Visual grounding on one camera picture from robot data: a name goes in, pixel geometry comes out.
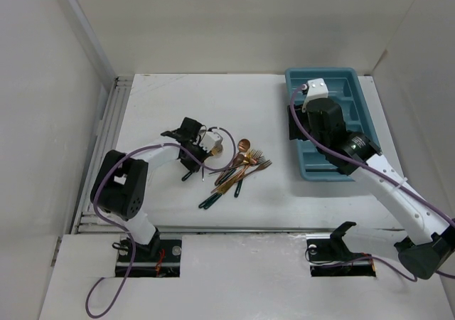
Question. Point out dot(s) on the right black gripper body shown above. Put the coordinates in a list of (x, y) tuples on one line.
[(302, 117)]

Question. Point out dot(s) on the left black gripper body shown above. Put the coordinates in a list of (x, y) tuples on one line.
[(198, 152)]

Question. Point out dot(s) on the copper spoon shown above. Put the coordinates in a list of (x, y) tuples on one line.
[(242, 147)]

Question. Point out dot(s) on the silver round spoon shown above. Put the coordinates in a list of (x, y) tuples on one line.
[(203, 170)]

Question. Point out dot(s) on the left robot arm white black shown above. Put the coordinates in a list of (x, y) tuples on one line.
[(120, 186)]

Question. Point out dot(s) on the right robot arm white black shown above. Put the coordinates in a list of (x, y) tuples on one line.
[(426, 238)]

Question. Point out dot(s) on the copper fork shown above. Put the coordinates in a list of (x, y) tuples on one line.
[(244, 173)]

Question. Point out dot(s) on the gold fork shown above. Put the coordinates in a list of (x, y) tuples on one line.
[(249, 158)]

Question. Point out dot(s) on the blue plastic cutlery tray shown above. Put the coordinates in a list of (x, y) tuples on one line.
[(345, 89)]

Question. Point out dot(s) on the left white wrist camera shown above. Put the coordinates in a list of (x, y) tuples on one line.
[(210, 141)]

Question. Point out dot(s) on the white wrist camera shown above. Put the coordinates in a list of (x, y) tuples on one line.
[(210, 141), (313, 90)]

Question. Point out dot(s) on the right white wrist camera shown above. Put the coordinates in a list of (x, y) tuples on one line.
[(313, 90)]

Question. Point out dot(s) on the green loop handle utensil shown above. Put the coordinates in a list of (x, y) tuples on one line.
[(207, 203)]

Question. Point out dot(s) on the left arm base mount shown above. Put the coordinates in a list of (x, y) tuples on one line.
[(162, 262)]

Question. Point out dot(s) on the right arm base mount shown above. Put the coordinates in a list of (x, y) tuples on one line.
[(329, 256)]

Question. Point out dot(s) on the aluminium rail frame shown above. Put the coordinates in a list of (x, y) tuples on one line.
[(106, 131)]

